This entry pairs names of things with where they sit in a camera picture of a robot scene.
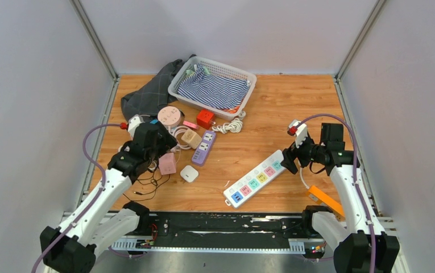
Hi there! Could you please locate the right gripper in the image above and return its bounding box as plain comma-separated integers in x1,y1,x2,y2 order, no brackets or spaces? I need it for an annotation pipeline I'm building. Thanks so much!
281,132,326,174

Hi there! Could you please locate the light pink cube plug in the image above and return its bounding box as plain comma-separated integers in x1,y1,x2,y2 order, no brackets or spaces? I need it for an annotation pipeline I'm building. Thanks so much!
159,152,177,176

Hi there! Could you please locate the beige cube plug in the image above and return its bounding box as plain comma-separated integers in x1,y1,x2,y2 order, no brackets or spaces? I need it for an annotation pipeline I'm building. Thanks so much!
181,129,202,149

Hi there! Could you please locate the white cube plug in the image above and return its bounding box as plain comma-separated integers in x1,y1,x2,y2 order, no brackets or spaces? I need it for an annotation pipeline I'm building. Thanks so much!
180,165,199,183

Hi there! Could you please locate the purple power strip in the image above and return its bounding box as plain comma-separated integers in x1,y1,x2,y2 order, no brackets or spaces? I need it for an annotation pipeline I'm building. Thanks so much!
191,130,216,166

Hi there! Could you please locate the red cube plug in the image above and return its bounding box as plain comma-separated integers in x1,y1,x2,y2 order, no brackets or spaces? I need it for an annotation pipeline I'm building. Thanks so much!
196,109,215,130

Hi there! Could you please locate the white long power strip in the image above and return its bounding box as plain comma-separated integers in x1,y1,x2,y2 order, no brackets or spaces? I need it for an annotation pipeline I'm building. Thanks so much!
223,150,285,209

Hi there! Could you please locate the white cable of purple strip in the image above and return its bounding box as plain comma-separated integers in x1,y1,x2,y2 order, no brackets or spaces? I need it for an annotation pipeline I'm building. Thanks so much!
211,111,247,135

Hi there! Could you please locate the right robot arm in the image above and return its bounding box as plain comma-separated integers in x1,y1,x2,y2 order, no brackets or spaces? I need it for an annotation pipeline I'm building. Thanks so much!
281,120,400,272

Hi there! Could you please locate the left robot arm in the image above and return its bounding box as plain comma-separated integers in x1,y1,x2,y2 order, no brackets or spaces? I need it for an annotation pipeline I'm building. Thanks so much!
32,119,177,272

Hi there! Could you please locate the round pink power socket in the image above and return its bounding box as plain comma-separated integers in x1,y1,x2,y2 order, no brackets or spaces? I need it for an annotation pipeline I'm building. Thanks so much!
157,106,184,128

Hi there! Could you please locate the orange power strip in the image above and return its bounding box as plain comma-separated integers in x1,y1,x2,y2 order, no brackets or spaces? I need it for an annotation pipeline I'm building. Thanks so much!
307,185,345,221

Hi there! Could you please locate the dark grey checked cloth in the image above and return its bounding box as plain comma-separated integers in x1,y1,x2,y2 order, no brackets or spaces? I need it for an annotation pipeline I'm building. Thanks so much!
121,59,185,121

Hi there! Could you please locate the white plastic basket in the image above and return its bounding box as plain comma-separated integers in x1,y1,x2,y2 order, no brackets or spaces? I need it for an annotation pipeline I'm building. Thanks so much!
168,56,257,121

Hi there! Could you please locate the blue striped cloth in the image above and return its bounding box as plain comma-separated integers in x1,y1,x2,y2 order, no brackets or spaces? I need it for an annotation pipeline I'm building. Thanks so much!
177,64,250,113

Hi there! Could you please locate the white cable of orange strip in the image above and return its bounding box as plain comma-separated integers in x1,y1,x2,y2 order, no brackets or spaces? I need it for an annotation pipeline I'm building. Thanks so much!
299,166,312,190

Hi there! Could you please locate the pink coiled cable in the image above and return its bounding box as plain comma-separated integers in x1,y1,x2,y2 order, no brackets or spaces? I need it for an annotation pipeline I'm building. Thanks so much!
170,126,188,151

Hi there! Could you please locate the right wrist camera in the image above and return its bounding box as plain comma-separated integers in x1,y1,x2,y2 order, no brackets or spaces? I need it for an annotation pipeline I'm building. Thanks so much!
288,119,308,148

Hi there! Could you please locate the black thin cable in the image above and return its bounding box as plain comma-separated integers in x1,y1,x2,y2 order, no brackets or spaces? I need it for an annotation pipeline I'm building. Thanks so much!
121,166,173,204

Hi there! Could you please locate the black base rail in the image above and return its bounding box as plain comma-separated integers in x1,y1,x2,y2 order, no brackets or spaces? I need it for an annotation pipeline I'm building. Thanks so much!
113,212,324,254

